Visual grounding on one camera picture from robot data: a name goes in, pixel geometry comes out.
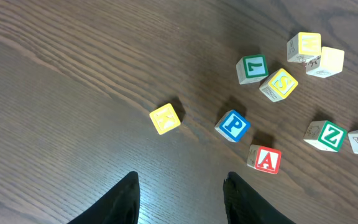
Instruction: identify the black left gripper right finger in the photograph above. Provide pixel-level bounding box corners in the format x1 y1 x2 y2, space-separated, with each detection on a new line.
223 172 295 224

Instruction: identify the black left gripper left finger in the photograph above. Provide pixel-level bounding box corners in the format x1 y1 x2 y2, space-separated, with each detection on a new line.
68 171 140 224

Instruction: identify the red A block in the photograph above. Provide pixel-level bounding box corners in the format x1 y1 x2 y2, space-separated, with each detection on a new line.
247 144 282 174

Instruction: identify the blue P block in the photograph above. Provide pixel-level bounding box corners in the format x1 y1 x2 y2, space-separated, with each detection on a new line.
214 110 250 142

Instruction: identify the yellow K block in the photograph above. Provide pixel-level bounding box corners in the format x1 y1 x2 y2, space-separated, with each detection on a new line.
149 103 181 135

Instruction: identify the green Z block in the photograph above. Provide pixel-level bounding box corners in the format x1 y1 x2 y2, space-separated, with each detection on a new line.
303 120 347 152

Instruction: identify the yellow S block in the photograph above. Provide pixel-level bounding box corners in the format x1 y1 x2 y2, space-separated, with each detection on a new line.
259 68 298 102

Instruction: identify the green 7 block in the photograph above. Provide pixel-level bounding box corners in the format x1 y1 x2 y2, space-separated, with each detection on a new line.
236 54 269 85

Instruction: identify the yellow W block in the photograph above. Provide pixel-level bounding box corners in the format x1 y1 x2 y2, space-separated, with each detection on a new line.
287 32 322 63

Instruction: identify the yellow block near gripper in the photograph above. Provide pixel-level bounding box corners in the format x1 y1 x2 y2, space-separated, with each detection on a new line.
306 47 345 78

